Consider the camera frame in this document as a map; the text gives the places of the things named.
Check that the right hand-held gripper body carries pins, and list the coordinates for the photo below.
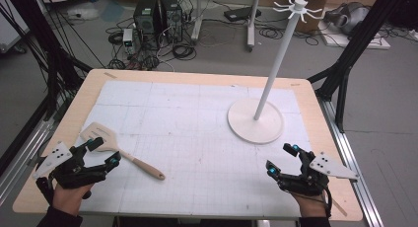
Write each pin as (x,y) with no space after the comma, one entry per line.
(312,174)

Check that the tan tape strip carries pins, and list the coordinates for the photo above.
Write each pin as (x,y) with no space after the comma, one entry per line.
(295,85)

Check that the small white power box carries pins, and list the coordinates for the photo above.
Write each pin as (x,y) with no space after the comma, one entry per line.
(127,39)

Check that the person's left hand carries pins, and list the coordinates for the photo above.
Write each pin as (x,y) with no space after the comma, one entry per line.
(70,197)

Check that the beige slotted spatula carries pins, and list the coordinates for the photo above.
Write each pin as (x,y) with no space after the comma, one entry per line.
(105,131)

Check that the black frame strut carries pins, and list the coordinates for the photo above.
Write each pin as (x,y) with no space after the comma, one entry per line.
(361,33)
(41,33)

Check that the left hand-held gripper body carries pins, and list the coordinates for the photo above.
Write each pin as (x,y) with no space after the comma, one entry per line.
(74,172)

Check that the white cabinet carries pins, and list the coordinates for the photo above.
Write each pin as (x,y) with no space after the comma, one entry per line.
(10,26)

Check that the white stand leg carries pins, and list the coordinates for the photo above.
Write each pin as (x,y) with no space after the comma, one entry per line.
(252,29)
(197,23)

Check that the white grid mat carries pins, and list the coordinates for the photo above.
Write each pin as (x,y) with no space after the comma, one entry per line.
(184,148)

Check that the white flat board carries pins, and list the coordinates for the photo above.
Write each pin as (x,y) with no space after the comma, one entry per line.
(361,42)

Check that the black computer tower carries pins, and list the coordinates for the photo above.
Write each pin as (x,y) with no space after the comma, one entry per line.
(146,18)
(171,18)

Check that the white hook rack stand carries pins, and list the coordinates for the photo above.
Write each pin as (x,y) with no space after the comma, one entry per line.
(279,56)

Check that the aluminium rail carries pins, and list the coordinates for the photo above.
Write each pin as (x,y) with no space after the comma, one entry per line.
(26,148)
(348,148)

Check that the person's right hand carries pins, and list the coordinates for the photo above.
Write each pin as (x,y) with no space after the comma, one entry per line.
(310,205)

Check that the grey headset device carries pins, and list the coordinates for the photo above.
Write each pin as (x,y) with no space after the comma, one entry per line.
(351,18)

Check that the black flat box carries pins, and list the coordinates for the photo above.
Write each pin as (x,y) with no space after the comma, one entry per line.
(241,14)

